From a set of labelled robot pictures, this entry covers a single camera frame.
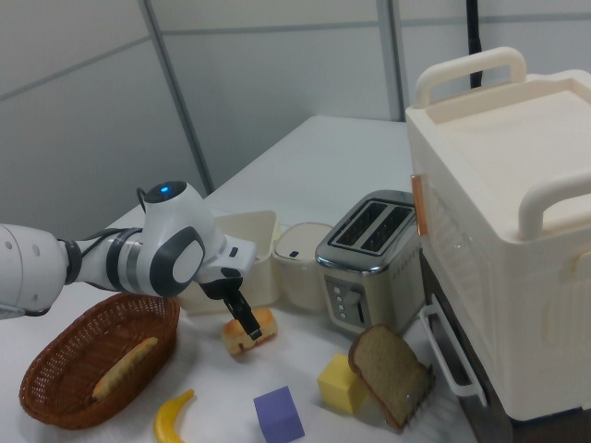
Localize black pole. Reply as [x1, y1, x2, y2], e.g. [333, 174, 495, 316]
[464, 0, 485, 90]

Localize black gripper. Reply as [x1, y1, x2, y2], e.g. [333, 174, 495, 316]
[198, 276, 263, 341]

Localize white drawer handle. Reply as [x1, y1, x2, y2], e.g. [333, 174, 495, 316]
[418, 294, 488, 407]

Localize brown wicker basket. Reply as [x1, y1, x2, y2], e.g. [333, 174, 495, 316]
[18, 292, 182, 431]

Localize purple foam cube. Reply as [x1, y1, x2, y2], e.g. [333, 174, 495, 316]
[252, 385, 307, 443]

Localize yellow foam cube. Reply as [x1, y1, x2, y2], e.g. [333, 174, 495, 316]
[317, 353, 368, 415]

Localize cream and chrome toaster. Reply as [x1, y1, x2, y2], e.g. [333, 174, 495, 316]
[315, 189, 424, 337]

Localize long baguette bread stick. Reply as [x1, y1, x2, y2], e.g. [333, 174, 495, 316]
[91, 336, 160, 401]

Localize copper cabinet door handle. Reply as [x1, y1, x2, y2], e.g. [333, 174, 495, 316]
[409, 174, 428, 237]

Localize dark brown drawer base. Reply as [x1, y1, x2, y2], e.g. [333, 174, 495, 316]
[417, 251, 591, 443]

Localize orange bread roll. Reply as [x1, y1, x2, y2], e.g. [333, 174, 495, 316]
[221, 307, 279, 356]

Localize small white lidded bin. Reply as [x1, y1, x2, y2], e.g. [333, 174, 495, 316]
[272, 221, 334, 310]

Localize brown bread slice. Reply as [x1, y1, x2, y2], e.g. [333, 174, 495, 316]
[347, 324, 428, 433]

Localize cream cabinet with handles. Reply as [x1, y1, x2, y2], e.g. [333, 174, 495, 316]
[404, 45, 591, 424]

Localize yellow banana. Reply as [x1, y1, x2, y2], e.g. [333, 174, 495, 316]
[153, 389, 196, 443]

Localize white open plastic box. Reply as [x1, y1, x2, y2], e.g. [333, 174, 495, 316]
[177, 210, 282, 317]

